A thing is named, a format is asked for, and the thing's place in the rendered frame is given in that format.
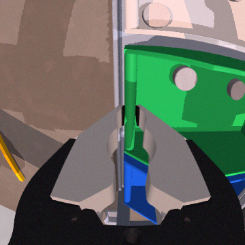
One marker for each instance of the grey metal shelf rack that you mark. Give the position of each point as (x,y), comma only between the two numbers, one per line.
(121,216)

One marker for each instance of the yellow bar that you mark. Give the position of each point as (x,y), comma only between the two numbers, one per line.
(10,160)

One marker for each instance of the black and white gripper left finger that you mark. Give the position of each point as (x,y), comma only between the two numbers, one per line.
(79,175)

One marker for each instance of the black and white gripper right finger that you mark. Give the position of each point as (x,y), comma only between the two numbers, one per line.
(181,176)

